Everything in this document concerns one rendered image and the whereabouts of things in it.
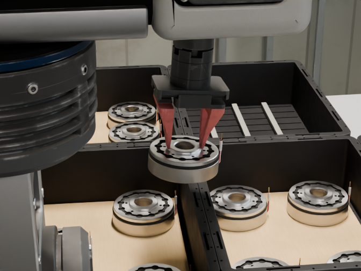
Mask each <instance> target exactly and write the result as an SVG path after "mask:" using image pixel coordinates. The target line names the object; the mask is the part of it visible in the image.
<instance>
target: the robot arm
mask: <svg viewBox="0 0 361 271"><path fill-rule="evenodd" d="M213 50H214V39H190V40H173V46H172V59H171V74H170V75H153V76H152V77H151V86H152V87H153V88H154V93H153V96H154V100H155V103H156V106H157V109H158V111H159V114H160V117H161V120H162V123H163V129H164V136H165V144H166V146H167V149H170V145H171V137H172V127H173V121H174V107H173V106H172V104H171V100H172V97H173V98H174V106H175V107H176V108H201V112H200V129H199V145H200V147H201V149H203V148H204V146H205V144H206V142H207V139H208V137H209V134H210V133H211V131H212V130H213V128H214V127H215V125H216V124H217V122H218V121H219V120H220V118H221V117H222V115H223V114H224V112H225V103H224V101H223V100H222V98H225V100H228V99H229V89H228V87H227V86H226V84H225V83H224V81H223V80H222V78H221V77H219V76H211V72H212V61H213Z"/></svg>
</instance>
